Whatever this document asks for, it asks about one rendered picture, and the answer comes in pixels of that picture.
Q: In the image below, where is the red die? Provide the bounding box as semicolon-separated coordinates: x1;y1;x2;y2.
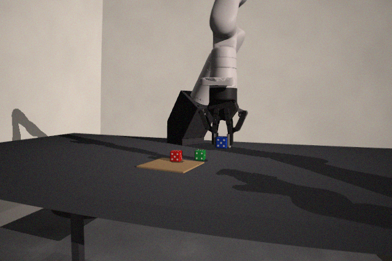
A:
170;150;183;162

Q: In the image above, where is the green die with white pips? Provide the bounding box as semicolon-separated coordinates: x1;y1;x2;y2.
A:
195;149;206;161

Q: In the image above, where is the tan flat mat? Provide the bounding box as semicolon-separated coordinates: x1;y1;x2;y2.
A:
137;157;204;173

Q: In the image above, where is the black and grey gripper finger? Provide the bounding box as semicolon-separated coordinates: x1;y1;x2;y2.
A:
198;108;220;147
224;108;248;148

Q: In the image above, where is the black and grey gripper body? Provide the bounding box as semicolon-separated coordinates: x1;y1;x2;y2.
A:
207;88;239;121

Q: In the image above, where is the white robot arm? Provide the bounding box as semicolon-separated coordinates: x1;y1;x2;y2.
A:
190;0;247;105

